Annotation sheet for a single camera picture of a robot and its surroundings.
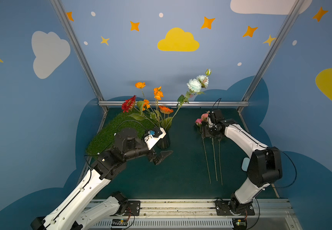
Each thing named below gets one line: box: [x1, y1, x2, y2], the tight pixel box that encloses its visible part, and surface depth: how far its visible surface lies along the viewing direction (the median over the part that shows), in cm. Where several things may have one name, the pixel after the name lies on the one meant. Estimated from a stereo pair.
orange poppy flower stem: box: [135, 81, 165, 122], surface depth 81 cm
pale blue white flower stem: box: [165, 68, 212, 130], surface depth 71 cm
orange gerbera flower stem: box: [158, 105, 174, 130], surface depth 86 cm
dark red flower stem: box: [121, 95, 158, 127], surface depth 73 cm
